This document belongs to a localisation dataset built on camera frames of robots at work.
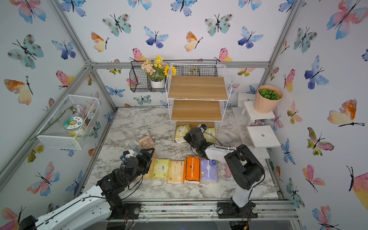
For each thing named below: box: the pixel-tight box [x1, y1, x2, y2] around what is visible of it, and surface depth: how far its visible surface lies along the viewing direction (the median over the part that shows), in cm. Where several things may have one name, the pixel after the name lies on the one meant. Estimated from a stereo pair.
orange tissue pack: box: [183, 156, 201, 182], surface depth 83 cm
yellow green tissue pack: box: [151, 158, 171, 179], surface depth 86 cm
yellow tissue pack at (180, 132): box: [174, 124, 192, 144], surface depth 97 cm
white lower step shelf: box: [246, 125, 281, 150], surface depth 86 cm
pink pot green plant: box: [253, 84, 284, 114], surface depth 82 cm
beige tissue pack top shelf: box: [167, 160, 185, 183], surface depth 84 cm
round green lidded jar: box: [62, 116, 84, 138], surface depth 67 cm
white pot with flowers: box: [140, 55, 170, 89], surface depth 86 cm
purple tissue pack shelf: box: [200, 157, 218, 181], surface depth 84 cm
